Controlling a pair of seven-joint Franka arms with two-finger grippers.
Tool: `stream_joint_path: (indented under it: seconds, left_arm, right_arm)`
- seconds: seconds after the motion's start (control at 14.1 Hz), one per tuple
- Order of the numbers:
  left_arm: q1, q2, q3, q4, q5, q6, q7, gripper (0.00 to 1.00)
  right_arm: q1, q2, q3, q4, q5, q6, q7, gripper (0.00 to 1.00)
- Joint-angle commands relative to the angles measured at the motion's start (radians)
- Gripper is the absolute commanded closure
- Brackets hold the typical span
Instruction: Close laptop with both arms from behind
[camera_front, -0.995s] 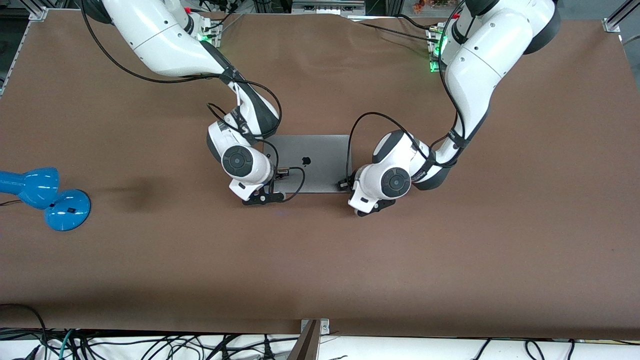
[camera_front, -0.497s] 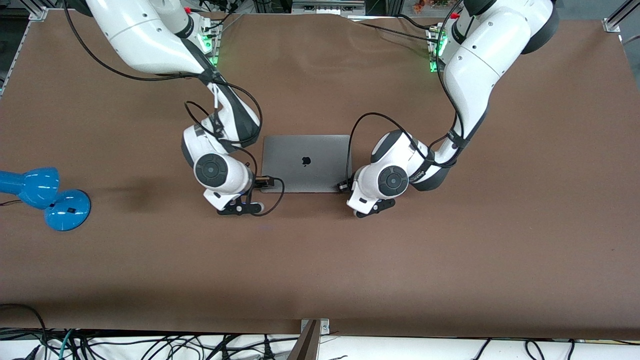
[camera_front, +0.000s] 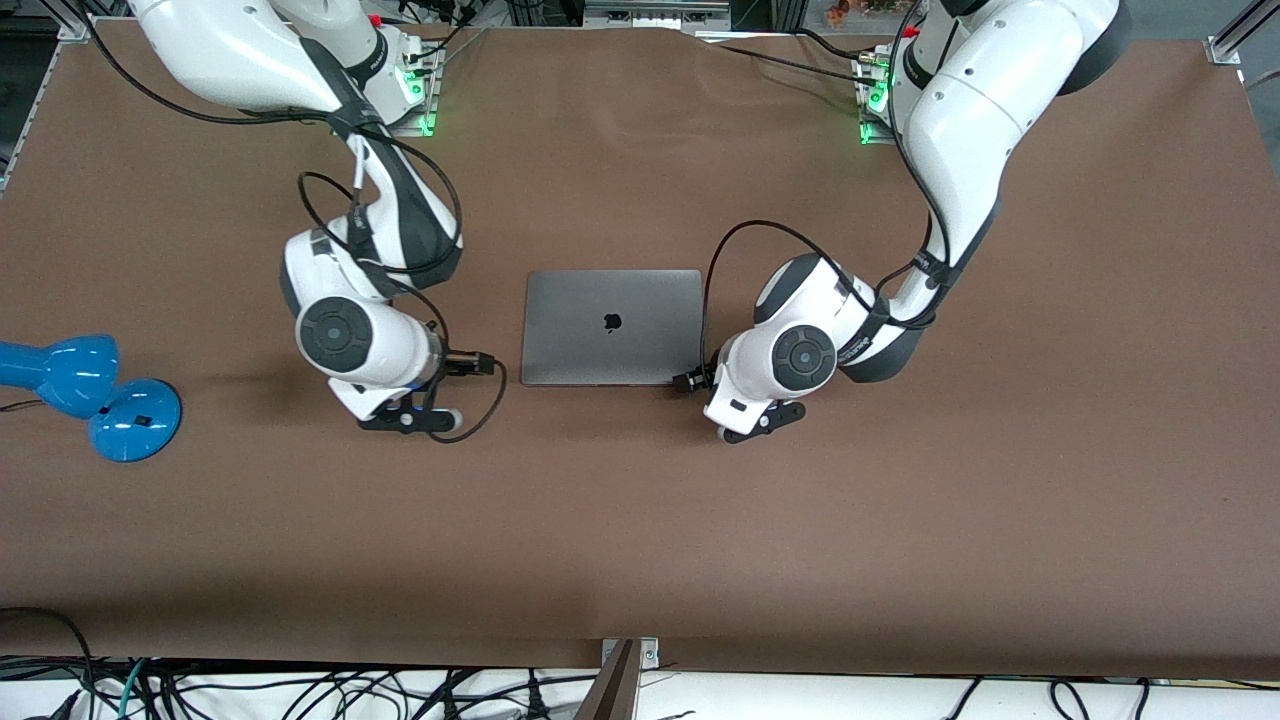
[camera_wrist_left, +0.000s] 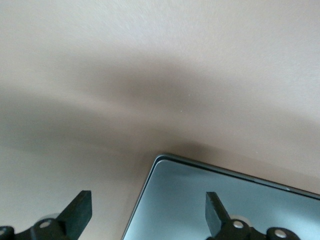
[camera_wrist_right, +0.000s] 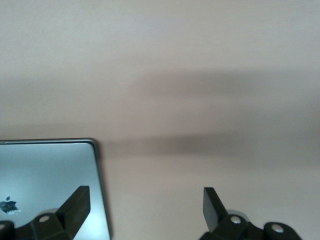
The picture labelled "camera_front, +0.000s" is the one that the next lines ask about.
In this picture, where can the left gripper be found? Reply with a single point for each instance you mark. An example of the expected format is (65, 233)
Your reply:
(692, 381)

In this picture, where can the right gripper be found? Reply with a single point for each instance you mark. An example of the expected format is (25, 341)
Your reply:
(466, 365)

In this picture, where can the grey aluminium laptop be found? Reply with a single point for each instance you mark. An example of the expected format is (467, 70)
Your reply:
(610, 325)

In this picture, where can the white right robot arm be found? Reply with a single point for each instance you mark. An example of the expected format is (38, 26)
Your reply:
(360, 335)

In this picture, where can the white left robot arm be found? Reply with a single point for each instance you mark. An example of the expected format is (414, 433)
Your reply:
(960, 110)

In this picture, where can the brown table mat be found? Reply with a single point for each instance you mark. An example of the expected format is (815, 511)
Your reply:
(640, 520)

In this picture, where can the blue desk lamp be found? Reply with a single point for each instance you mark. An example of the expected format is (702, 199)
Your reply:
(70, 375)

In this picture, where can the white sheet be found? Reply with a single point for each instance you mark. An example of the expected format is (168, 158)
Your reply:
(820, 700)

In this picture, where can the small metal bracket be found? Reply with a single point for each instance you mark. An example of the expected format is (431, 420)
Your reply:
(650, 652)

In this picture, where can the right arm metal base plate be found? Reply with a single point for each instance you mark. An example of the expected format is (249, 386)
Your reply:
(425, 95)

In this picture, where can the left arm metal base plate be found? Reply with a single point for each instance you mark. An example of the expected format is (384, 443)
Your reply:
(872, 100)

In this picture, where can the aluminium frame profile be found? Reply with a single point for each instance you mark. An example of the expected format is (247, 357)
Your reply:
(1240, 35)
(65, 18)

